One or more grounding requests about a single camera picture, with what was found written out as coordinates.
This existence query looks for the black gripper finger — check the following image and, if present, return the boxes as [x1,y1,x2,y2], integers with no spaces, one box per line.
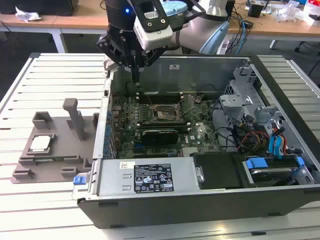
[136,46,168,85]
[96,34,138,85]

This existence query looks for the silver CPU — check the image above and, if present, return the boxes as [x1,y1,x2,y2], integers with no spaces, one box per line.
[27,134,56,153]

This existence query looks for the CPU socket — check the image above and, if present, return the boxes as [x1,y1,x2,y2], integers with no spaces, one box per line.
[149,103,180,124]

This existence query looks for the RAM slot white clips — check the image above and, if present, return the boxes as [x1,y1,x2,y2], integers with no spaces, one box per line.
[136,91,185,97]
[136,122,188,127]
[136,96,185,102]
[136,126,190,132]

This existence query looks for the black round speaker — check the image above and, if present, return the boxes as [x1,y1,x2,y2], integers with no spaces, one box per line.
[125,80,139,98]

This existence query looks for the long wooden desk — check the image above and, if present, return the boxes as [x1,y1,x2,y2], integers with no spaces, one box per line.
[0,0,320,54]

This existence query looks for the white power strip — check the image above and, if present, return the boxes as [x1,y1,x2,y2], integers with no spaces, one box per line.
[216,39,231,55]

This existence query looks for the black graphics card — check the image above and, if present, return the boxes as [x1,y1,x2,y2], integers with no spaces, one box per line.
[140,126,180,146]

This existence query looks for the large black box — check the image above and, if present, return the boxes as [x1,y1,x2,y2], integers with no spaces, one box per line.
[0,0,75,15]

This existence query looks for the green motherboard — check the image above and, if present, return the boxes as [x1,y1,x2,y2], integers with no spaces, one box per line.
[109,91,223,160]

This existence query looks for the black desktop tower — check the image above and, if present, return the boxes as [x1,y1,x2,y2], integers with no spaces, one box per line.
[224,0,236,18]

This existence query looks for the metal drive cage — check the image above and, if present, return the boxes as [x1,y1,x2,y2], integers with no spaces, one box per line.
[219,65,288,132]

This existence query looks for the crumpled white paper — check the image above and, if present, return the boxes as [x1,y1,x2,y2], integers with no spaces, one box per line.
[14,6,43,23]

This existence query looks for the silver chipset heatsink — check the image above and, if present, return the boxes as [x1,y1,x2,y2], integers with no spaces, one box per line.
[181,146,200,158]

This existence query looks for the grey parts rack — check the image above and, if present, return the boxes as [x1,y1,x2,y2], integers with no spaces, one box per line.
[11,97,101,185]

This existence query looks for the silver power supply unit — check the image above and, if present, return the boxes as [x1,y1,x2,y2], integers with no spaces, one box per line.
[96,157,201,197]

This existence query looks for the green RAM stick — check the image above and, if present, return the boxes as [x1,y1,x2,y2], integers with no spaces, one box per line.
[33,157,78,162]

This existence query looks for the black plastic shroud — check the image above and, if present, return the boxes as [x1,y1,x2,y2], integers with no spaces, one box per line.
[189,151,257,190]

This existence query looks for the clear plastic bags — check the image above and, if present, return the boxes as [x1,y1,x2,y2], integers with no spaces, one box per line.
[271,2,310,23]

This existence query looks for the hard disk in blue carrier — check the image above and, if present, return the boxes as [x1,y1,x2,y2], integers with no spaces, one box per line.
[241,156,307,188]

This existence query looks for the black PC case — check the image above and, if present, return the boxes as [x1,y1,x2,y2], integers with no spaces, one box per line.
[71,53,320,230]

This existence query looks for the red white carton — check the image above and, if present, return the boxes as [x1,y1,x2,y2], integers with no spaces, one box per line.
[306,0,320,26]

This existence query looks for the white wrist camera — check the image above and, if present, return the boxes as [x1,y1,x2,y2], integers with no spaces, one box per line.
[133,14,174,51]

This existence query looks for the blue hanging cable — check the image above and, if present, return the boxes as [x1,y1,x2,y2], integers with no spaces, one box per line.
[236,14,249,55]

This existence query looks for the black cable bundle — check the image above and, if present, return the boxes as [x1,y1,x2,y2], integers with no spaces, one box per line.
[210,99,246,152]

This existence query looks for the coloured power wires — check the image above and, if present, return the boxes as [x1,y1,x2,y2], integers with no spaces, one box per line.
[236,131,271,152]

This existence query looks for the blue flat wire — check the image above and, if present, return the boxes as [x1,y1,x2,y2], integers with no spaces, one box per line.
[268,126,286,160]

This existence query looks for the orange flat wire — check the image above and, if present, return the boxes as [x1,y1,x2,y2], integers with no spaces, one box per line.
[279,133,289,157]

